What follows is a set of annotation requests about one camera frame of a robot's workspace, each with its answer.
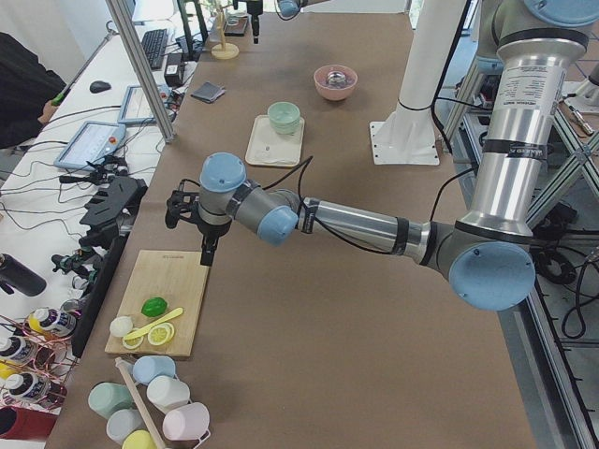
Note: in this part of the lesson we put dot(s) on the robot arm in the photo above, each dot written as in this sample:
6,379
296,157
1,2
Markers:
347,262
286,10

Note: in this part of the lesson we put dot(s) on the mint green cup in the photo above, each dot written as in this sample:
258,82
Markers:
107,398

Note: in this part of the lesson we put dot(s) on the black gripper stand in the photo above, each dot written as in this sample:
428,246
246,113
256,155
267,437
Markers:
103,209

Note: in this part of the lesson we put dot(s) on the cream bunny serving tray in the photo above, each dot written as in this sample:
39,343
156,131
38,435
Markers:
269,149

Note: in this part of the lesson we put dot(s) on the wooden stand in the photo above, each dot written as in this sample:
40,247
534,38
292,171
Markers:
222,50

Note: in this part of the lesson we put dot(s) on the person in black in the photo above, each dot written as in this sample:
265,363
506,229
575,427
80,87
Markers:
27,89

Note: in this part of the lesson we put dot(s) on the green bowl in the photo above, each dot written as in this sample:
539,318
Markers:
283,113
285,132
294,124

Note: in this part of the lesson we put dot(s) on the black bottle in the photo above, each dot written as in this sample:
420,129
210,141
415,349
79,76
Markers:
17,277

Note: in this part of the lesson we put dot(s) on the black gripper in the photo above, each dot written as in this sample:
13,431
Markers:
255,19
211,229

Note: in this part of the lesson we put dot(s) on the grey folded cloth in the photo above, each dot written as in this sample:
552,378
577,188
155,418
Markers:
208,92

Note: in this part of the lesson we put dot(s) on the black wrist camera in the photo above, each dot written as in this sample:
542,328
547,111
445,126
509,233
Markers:
181,206

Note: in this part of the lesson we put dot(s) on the wooden rack handle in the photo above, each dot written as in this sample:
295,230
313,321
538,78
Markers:
123,367

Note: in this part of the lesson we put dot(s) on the aluminium frame post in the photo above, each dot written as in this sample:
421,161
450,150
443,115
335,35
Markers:
141,67

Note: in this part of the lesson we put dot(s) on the white wire cup rack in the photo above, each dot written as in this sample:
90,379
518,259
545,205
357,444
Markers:
185,420

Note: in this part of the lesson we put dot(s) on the light blue cup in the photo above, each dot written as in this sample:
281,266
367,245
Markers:
148,367

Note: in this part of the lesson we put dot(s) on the green bowl on tray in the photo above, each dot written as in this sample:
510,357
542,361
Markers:
285,132

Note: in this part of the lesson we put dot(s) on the blue teach pendant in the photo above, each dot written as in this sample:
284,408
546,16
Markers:
135,108
90,145

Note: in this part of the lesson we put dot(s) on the pink bowl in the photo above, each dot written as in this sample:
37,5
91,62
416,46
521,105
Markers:
332,94

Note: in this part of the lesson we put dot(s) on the pink cup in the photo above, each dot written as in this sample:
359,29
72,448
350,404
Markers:
188,422

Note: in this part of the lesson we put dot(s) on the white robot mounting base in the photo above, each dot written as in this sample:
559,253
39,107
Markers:
407,136

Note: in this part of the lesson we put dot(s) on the black computer keyboard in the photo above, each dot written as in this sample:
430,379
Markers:
154,43

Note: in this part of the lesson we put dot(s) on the grey cup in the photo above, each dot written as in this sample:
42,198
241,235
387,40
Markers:
122,423

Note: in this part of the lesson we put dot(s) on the white cup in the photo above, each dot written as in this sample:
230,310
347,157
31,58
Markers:
167,393

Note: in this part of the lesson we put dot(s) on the yellow plastic knife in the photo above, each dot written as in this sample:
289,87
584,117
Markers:
146,329

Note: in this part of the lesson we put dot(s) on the bamboo cutting board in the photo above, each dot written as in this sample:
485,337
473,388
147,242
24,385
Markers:
178,278

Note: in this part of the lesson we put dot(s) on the green lime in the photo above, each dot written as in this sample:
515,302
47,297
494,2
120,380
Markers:
154,306

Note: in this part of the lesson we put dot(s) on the yellow cup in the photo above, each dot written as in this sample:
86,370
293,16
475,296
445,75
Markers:
139,439

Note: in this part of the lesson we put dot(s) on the black computer mouse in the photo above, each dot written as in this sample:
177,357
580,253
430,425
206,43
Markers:
99,86

